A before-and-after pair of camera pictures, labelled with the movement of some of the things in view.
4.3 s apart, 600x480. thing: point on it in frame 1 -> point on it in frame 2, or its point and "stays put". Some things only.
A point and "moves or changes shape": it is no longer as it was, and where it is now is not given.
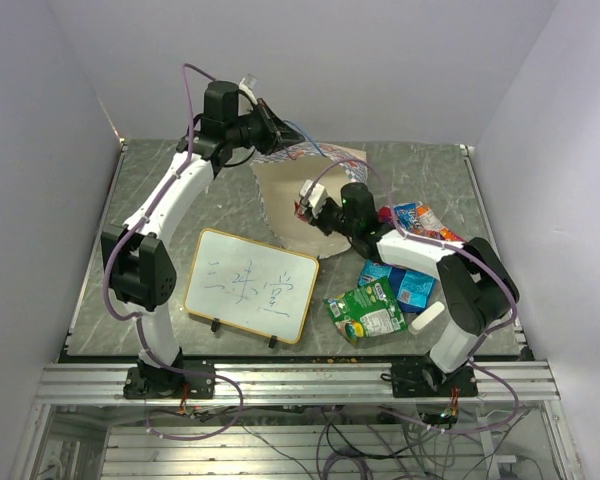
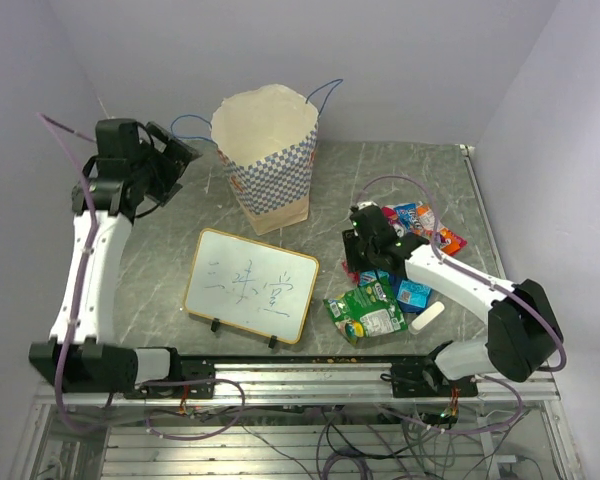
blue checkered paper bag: (281, 173) moves or changes shape
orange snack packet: (432, 227) stays put
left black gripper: (279, 134) -> (173, 168)
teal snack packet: (413, 291) stays put
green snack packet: (367, 311) stays put
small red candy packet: (299, 213) -> (353, 276)
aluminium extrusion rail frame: (104, 384) stays put
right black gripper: (316, 221) -> (351, 240)
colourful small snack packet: (408, 217) stays put
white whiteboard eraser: (426, 317) stays put
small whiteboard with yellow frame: (250, 285) stays put
